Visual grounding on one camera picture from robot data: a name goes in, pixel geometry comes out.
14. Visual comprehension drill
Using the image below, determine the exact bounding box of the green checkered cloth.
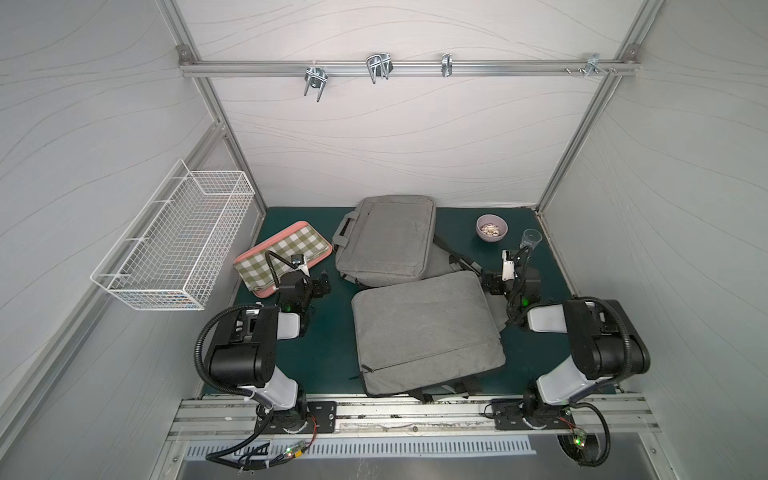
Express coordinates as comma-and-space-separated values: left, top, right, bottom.
235, 225, 330, 296

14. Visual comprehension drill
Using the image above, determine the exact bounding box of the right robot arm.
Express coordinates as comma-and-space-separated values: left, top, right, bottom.
478, 247, 651, 429

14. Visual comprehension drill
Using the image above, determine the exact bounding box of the left black cable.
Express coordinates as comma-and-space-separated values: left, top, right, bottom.
205, 407, 319, 472

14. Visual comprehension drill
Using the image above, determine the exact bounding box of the aluminium crossbar rail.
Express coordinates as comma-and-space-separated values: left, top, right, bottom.
179, 48, 641, 78

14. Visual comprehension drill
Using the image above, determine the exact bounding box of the grey zippered laptop bag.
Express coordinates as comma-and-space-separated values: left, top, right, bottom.
332, 195, 436, 287

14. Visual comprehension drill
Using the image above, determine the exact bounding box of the clear plastic cup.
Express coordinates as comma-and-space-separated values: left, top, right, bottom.
519, 228, 543, 252

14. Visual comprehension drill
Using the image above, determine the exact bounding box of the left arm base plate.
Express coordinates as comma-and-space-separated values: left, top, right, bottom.
261, 401, 338, 435

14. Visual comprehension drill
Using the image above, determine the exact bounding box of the pink bowl with contents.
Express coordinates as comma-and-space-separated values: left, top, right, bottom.
475, 214, 508, 243

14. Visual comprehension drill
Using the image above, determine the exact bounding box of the white wire basket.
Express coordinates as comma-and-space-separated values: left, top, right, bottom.
90, 159, 254, 311

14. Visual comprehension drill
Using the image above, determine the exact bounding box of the metal hook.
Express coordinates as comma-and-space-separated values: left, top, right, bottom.
303, 65, 328, 102
365, 53, 393, 84
564, 54, 618, 78
441, 53, 453, 78

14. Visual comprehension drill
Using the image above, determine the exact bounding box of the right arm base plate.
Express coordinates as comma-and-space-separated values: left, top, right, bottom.
481, 399, 575, 431

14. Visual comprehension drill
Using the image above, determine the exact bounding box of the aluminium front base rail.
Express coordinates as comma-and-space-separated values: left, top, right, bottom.
166, 393, 661, 442

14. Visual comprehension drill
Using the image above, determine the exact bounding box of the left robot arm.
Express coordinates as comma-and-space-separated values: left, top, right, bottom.
193, 250, 331, 433

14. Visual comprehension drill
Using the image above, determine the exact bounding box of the white slotted cable duct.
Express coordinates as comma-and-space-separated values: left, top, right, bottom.
185, 435, 537, 461

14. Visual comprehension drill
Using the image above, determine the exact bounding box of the grey laptop sleeve bag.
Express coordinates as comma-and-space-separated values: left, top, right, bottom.
351, 271, 506, 397

